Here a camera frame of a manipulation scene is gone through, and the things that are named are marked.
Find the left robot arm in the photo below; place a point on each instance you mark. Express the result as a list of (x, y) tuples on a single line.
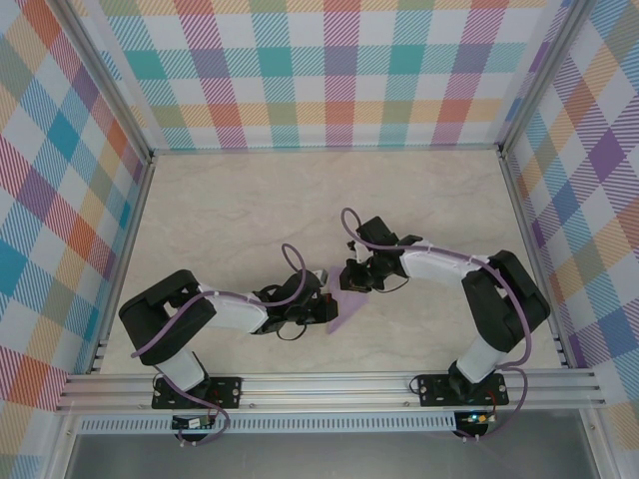
[(234, 314)]

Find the aluminium frame post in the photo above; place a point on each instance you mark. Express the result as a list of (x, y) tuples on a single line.
[(541, 75), (105, 75)]

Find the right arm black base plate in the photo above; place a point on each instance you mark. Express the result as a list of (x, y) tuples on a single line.
[(434, 391)]

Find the grey metal panel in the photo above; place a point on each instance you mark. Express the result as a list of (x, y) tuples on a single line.
[(324, 459)]

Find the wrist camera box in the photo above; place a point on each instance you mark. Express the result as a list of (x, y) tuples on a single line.
[(353, 249), (322, 277)]

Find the purple paper sheet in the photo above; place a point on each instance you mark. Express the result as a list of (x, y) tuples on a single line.
[(352, 304)]

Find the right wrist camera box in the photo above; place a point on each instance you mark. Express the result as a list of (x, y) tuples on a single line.
[(353, 249)]

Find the aluminium frame rail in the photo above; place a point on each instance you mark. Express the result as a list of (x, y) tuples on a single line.
[(324, 147), (524, 224), (133, 224)]

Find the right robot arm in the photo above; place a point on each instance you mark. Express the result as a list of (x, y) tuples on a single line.
[(504, 304)]

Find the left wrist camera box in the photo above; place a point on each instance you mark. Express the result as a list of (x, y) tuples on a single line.
[(322, 277)]

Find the aluminium mounting rail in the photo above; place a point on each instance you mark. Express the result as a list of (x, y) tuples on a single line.
[(324, 391)]

